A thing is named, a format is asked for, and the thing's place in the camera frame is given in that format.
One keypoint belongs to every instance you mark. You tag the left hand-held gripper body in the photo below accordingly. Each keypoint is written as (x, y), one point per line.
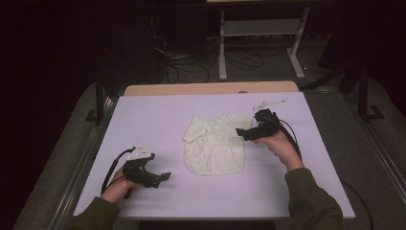
(137, 166)

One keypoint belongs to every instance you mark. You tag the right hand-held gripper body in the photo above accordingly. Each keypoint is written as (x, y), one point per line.
(266, 123)

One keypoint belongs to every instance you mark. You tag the pale green baby shirt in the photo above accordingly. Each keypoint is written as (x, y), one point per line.
(214, 147)

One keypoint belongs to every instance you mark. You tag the person's left hand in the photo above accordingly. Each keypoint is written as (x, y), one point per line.
(119, 188)

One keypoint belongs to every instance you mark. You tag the person's right hand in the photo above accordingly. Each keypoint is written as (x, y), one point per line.
(282, 147)

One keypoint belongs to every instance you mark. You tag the black metal stand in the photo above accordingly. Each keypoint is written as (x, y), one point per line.
(364, 96)
(99, 105)

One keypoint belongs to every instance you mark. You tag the grey metal floor rail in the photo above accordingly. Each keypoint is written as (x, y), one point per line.
(379, 153)
(83, 159)

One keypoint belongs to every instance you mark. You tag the white metal desk frame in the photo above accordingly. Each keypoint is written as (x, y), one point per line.
(261, 27)

